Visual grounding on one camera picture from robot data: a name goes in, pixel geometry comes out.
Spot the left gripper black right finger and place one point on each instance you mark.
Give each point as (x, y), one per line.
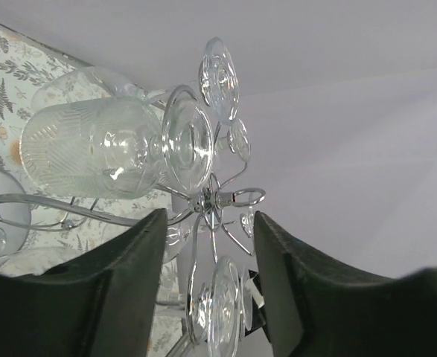
(316, 305)

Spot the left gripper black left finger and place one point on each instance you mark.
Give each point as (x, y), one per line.
(98, 304)

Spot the ribbed short glass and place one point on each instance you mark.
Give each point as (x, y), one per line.
(222, 312)

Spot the clear wine glass back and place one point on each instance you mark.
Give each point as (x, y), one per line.
(236, 141)

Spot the clear wine glass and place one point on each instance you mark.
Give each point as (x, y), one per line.
(236, 141)
(177, 237)
(216, 85)

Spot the ribbed stemmed wine glass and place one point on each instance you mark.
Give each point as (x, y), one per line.
(247, 222)

